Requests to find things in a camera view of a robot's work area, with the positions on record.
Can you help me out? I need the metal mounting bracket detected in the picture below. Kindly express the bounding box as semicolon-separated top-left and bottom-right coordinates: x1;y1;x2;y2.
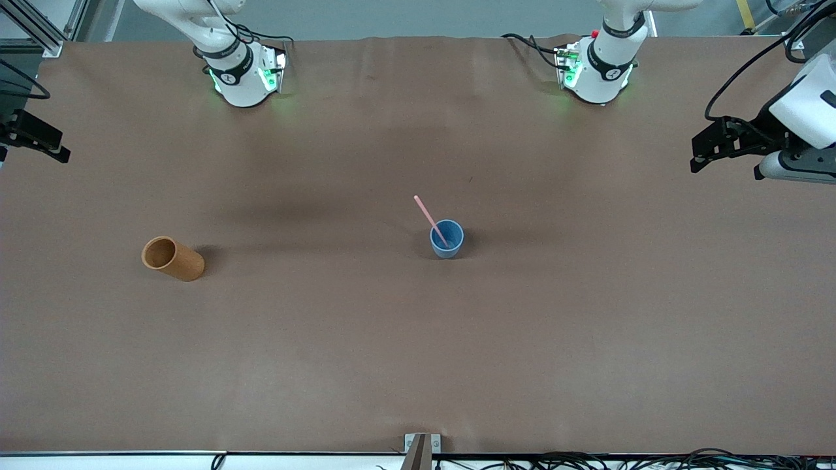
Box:
402;433;442;470

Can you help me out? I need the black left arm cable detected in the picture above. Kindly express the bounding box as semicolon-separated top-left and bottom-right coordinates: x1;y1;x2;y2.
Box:
704;0;836;122

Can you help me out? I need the brown table cover sheet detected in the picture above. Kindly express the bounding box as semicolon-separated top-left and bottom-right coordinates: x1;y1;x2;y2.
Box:
0;36;836;456

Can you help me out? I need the blue cup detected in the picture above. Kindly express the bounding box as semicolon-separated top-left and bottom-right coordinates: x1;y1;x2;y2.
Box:
430;219;464;259

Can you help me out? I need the brown wooden cup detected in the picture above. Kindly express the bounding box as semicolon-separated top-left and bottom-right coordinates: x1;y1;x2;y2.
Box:
142;236;205;282

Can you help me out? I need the black base cable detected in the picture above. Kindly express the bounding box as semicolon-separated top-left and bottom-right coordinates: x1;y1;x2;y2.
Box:
225;23;293;46
502;33;564;69

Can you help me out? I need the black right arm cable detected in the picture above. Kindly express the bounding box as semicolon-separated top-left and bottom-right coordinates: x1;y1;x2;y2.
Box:
0;59;52;101

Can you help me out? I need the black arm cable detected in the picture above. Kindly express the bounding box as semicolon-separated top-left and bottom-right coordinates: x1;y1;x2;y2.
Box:
704;0;836;122
0;59;52;101

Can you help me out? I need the aluminium frame profile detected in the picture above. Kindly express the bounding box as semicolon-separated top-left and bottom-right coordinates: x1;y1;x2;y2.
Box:
0;0;89;58

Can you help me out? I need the black left base cable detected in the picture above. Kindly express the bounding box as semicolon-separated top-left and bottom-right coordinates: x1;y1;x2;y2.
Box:
502;33;564;69

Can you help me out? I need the black right base cable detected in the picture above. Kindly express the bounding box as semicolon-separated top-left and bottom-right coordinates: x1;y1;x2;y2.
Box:
225;23;293;46

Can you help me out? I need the pink chopstick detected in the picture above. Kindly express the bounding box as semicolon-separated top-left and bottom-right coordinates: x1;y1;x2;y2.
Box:
414;195;450;247

